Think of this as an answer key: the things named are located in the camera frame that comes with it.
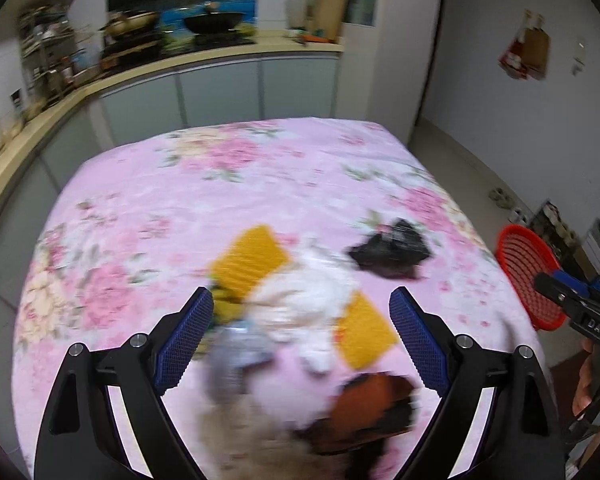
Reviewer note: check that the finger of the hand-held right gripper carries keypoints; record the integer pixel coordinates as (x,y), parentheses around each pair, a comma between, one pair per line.
(550,287)
(575,282)

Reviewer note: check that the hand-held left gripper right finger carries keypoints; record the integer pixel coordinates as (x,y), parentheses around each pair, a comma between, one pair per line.
(420,340)

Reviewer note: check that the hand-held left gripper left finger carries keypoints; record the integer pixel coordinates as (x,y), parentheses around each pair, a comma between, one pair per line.
(187,340)

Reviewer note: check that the red plastic basket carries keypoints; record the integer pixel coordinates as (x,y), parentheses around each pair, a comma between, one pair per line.
(522,270)

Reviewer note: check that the yellow green wrapper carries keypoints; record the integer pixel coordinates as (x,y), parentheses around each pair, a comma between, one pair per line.
(226,306)

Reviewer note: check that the clear plastic wrapper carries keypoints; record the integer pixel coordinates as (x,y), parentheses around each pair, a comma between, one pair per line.
(237,355)

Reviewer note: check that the black and brown bag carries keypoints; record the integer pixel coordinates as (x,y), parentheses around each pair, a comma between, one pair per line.
(365,410)

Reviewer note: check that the small black plastic bag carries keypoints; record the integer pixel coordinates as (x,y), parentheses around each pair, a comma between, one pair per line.
(390,252)

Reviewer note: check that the white tissue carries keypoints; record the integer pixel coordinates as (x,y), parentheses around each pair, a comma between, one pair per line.
(305,295)

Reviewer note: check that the beige cloth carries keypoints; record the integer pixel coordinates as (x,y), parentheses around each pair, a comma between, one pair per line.
(260,445)

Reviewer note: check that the person's right hand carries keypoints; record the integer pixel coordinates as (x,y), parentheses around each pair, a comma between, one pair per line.
(584,385)

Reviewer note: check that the dark shoe rack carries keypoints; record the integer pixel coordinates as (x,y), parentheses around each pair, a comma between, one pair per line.
(552,230)

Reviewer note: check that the white sneaker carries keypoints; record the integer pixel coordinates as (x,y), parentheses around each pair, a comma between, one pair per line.
(515,214)
(525,217)

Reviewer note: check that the beige shoe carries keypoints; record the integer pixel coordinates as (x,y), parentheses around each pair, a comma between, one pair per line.
(495,194)
(505,200)

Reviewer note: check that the pink floral blanket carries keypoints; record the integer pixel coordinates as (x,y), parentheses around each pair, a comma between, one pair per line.
(190,195)

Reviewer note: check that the red hanging bag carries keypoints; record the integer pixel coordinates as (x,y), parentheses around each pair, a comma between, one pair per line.
(511,57)

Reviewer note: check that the brown paper bag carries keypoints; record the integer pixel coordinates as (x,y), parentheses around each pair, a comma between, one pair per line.
(536,52)

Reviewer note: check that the kitchen counter with green cabinets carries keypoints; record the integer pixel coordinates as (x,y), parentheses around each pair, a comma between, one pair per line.
(220,85)

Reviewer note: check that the black gas stove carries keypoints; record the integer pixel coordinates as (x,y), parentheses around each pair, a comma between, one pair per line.
(180,44)

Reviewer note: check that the metal kitchen rack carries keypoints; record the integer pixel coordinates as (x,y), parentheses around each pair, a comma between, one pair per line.
(45,55)

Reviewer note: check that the black wok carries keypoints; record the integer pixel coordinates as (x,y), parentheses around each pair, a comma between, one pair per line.
(212,21)

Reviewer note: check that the small orange green bag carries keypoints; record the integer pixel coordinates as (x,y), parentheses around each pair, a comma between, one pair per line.
(314,36)

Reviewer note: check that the golden frying pan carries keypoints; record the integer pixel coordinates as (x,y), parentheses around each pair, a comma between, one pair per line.
(130,22)

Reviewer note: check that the clear plastic bottle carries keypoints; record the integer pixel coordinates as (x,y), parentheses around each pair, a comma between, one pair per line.
(294,12)

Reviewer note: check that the wooden cutting board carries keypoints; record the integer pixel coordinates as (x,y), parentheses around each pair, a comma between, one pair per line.
(332,5)

